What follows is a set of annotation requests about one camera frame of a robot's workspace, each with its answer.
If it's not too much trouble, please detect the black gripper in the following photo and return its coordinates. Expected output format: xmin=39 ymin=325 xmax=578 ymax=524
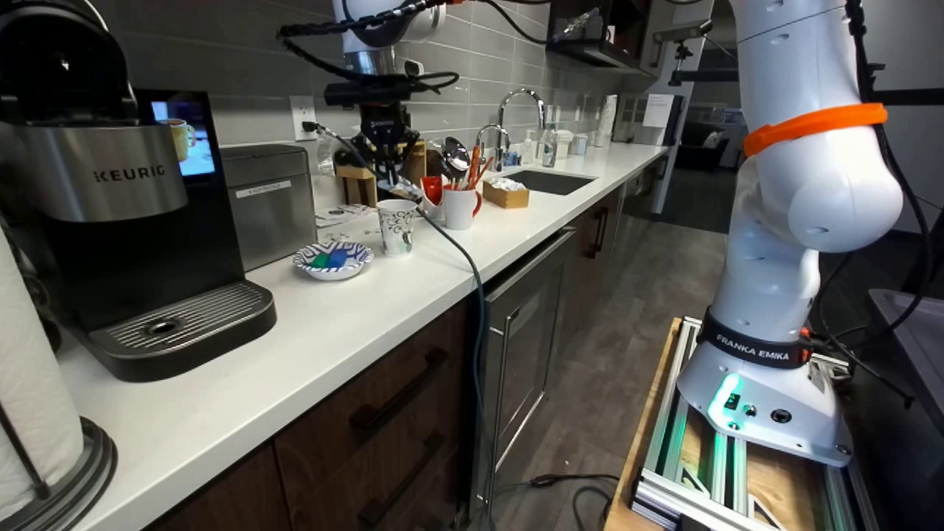
xmin=357 ymin=97 xmax=424 ymax=204

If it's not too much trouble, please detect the small bowl with colourful items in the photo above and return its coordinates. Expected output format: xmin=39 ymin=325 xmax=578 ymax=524
xmin=292 ymin=238 xmax=377 ymax=285

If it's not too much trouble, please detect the silver metal bin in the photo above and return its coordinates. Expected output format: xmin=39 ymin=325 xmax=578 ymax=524
xmin=219 ymin=142 xmax=321 ymax=274

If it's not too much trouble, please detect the dark counter sink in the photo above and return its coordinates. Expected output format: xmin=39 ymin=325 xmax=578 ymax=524
xmin=506 ymin=169 xmax=600 ymax=197

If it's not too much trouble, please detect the black silver Keurig coffee machine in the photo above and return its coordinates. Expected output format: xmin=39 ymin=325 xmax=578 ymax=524
xmin=0 ymin=0 xmax=281 ymax=384

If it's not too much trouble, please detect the wooden organizer rack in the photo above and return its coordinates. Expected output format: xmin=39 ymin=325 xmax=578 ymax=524
xmin=333 ymin=138 xmax=433 ymax=213

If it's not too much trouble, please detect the orange stirrer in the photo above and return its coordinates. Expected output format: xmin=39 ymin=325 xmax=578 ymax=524
xmin=467 ymin=142 xmax=489 ymax=192

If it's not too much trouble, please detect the wooden packet box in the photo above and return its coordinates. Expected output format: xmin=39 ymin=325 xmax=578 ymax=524
xmin=480 ymin=173 xmax=535 ymax=213

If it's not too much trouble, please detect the chrome faucet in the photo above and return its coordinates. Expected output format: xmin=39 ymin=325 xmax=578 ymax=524
xmin=494 ymin=86 xmax=550 ymax=170

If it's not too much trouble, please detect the small soap dispenser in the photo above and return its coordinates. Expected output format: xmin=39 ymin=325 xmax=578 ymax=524
xmin=538 ymin=126 xmax=563 ymax=170

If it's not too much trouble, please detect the stainless dishwasher front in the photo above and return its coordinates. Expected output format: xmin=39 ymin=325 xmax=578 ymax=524
xmin=478 ymin=228 xmax=578 ymax=498

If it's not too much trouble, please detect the dark wood cabinet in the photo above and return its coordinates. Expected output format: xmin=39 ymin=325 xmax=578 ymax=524
xmin=146 ymin=299 xmax=476 ymax=531

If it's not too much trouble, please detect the wooden board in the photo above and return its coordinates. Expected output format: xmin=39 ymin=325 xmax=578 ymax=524
xmin=603 ymin=316 xmax=688 ymax=531

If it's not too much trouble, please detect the black paper towel holder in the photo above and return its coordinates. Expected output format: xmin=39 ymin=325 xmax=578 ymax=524
xmin=0 ymin=403 xmax=122 ymax=531

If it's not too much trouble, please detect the white kettle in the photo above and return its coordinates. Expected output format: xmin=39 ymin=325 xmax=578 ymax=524
xmin=0 ymin=231 xmax=90 ymax=521

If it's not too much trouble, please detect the white mug with red handle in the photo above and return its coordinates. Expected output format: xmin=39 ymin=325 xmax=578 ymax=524
xmin=433 ymin=184 xmax=488 ymax=234

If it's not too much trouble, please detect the dark power cable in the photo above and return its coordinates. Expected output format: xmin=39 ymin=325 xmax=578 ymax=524
xmin=302 ymin=117 xmax=497 ymax=531

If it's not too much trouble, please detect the white wall outlet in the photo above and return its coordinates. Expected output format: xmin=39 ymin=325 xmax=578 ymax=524
xmin=290 ymin=95 xmax=321 ymax=144

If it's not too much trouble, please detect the black floor cable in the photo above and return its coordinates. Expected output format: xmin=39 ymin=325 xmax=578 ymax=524
xmin=497 ymin=470 xmax=624 ymax=531

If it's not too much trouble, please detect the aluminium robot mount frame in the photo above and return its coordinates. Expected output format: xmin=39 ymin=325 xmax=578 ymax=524
xmin=628 ymin=312 xmax=873 ymax=531

